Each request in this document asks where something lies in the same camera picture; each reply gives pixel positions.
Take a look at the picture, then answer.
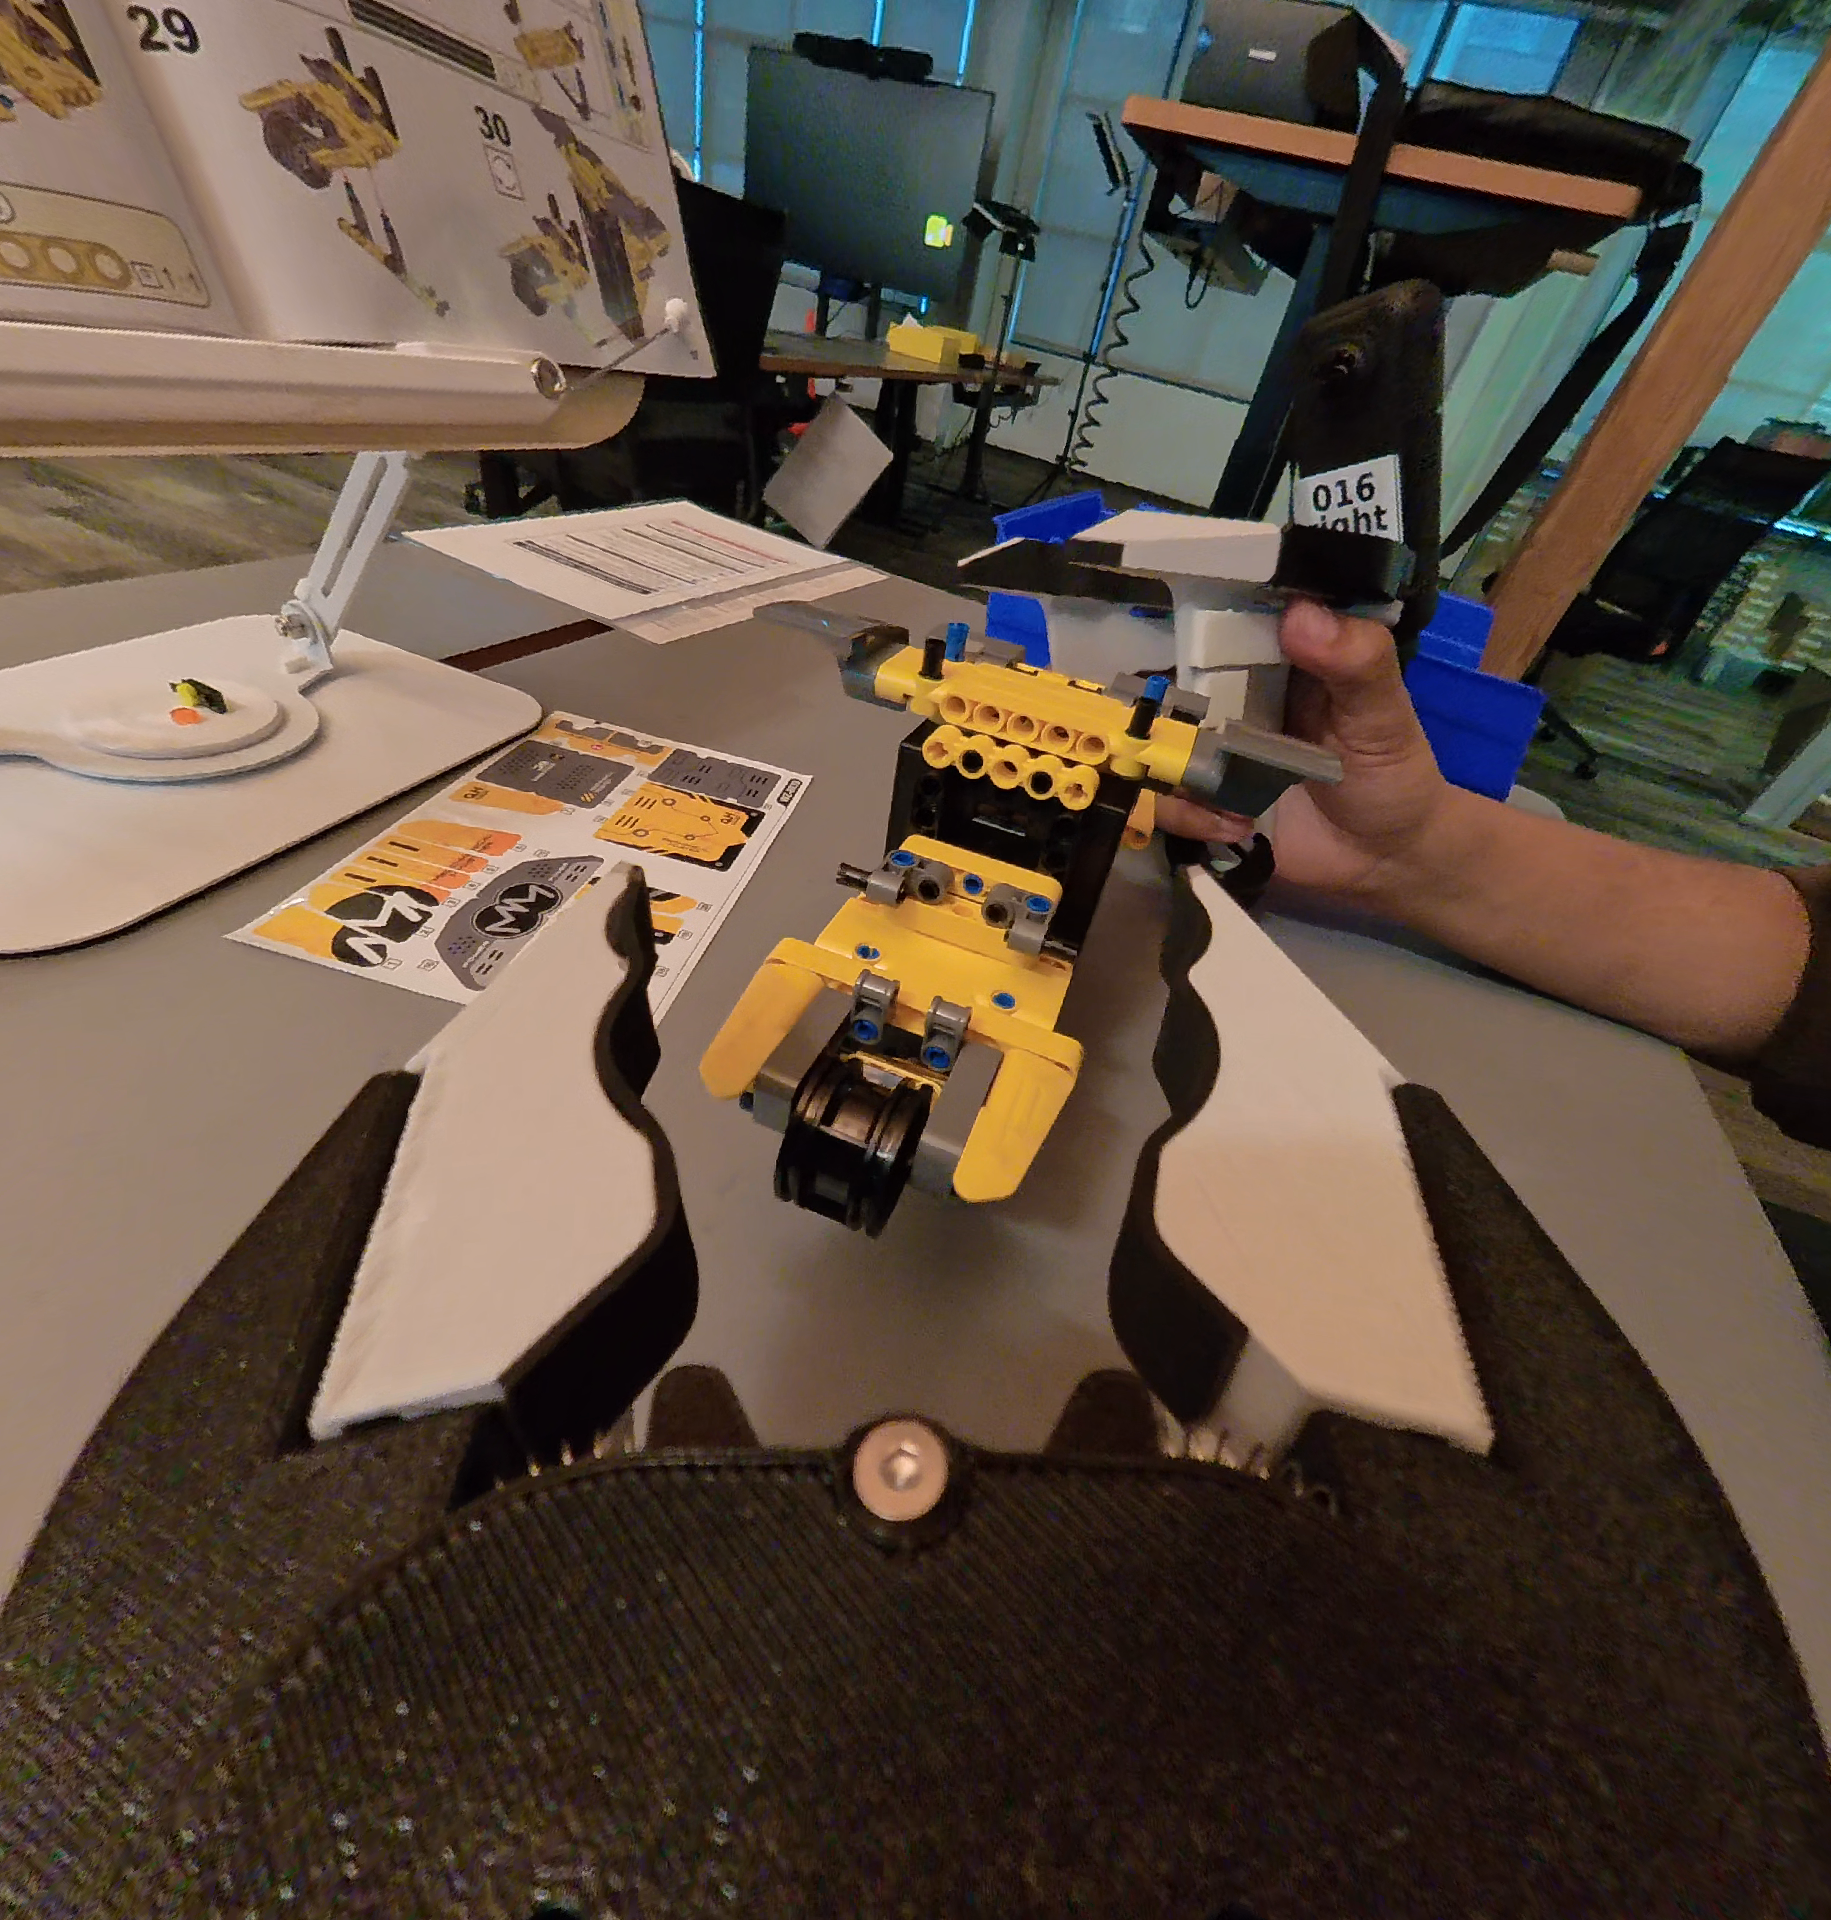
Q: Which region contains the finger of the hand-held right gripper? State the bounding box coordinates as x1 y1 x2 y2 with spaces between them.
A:
1174 587 1289 726
955 504 1289 609

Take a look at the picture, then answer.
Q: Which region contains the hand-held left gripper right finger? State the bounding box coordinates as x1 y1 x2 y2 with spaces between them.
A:
1109 866 1502 1481

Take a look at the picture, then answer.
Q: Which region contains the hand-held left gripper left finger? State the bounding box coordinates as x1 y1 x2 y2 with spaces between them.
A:
309 866 704 1477

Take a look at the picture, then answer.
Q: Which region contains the yellow toy brick vehicle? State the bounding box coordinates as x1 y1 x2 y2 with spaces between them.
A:
704 603 1343 1242

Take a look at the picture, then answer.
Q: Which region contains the person's right forearm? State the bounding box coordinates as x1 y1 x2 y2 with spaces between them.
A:
1393 819 1820 1071

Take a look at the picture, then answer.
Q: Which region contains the person's right hand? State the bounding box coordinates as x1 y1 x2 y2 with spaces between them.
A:
1155 594 1469 897

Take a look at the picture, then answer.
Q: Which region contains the blue plastic bin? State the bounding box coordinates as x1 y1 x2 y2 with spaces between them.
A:
1400 587 1549 796
990 495 1160 651

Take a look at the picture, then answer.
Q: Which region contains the wooden top standing desk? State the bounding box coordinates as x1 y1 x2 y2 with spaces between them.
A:
1125 97 1699 527

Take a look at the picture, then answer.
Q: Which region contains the black bag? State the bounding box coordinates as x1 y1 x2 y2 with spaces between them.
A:
1393 75 1706 228

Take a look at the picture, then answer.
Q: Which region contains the dark office desk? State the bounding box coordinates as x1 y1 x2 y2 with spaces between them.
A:
756 337 1063 516

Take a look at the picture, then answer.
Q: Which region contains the yellow black sticker sheet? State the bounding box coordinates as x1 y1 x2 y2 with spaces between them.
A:
227 706 817 1004

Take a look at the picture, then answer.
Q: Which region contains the wooden beam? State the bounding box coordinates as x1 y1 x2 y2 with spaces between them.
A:
1485 0 1831 677

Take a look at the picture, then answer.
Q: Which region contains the black laptop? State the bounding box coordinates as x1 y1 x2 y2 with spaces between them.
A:
1187 0 1358 121

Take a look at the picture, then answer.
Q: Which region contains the black tripod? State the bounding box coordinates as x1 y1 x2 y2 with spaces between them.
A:
955 198 1048 504

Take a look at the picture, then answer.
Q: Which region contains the blank white sheet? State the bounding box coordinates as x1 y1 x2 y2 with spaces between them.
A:
761 391 897 551

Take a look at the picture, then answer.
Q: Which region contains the white book stand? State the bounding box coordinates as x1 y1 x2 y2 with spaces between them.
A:
0 297 712 962

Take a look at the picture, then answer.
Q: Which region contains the black computer monitor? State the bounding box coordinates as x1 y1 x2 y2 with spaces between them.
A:
739 44 1001 301

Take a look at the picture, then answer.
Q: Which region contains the printed paper sheet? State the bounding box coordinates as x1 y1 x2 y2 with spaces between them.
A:
403 501 895 644

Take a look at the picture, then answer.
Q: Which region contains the building instruction booklet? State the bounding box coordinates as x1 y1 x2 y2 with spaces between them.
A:
0 0 712 384

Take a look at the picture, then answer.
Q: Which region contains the black coiled cable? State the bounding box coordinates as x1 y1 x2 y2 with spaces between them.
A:
1066 222 1154 482

